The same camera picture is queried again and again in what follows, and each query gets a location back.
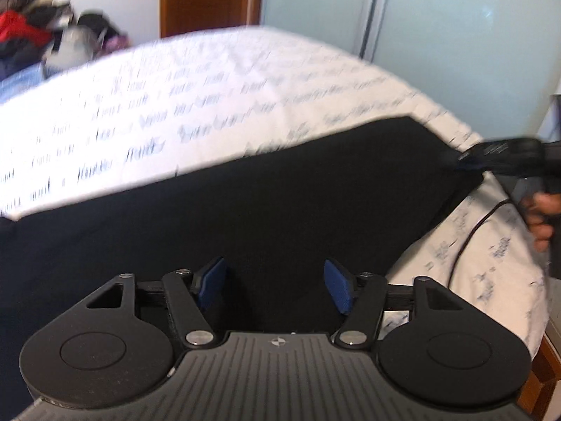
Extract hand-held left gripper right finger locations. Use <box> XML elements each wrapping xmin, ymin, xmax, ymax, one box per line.
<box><xmin>323</xmin><ymin>260</ymin><xmax>472</xmax><ymax>352</ymax></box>

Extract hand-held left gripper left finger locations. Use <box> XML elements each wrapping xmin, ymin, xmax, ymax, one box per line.
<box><xmin>86</xmin><ymin>258</ymin><xmax>229</xmax><ymax>352</ymax></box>

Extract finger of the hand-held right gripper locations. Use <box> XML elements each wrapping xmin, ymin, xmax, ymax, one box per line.
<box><xmin>456</xmin><ymin>138</ymin><xmax>544</xmax><ymax>176</ymax></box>

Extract black pants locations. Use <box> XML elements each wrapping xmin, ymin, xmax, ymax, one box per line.
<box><xmin>0</xmin><ymin>115</ymin><xmax>485</xmax><ymax>421</ymax></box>

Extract person's right hand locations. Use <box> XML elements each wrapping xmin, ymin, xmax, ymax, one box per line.
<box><xmin>518</xmin><ymin>192</ymin><xmax>561</xmax><ymax>253</ymax></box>

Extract white script-printed bedspread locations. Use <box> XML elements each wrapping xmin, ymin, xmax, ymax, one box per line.
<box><xmin>0</xmin><ymin>25</ymin><xmax>550</xmax><ymax>358</ymax></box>

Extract light blue blanket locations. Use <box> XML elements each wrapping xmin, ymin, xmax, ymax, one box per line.
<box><xmin>0</xmin><ymin>62</ymin><xmax>50</xmax><ymax>103</ymax></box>

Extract pile of clothes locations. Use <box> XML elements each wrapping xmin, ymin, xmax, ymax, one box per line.
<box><xmin>0</xmin><ymin>0</ymin><xmax>133</xmax><ymax>80</ymax></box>

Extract wooden bed frame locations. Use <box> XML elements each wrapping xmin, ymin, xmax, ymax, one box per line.
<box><xmin>516</xmin><ymin>335</ymin><xmax>561</xmax><ymax>419</ymax></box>

